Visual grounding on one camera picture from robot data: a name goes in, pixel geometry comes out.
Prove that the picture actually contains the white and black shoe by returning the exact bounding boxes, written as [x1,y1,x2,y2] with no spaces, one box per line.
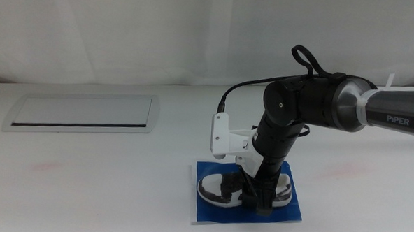
[196,170,293,211]

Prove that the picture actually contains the blue square mat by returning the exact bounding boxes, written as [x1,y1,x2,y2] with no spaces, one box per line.
[187,157,305,230]

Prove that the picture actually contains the white zip tie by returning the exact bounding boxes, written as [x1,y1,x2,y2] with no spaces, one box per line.
[355,71,396,127]

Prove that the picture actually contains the white backdrop cloth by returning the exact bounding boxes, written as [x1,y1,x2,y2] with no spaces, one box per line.
[0,0,414,102]

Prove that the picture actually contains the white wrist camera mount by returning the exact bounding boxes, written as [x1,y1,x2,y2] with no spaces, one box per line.
[209,111,266,175]

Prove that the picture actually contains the silver table cable hatch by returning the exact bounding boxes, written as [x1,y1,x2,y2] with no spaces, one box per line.
[2,88,162,139]

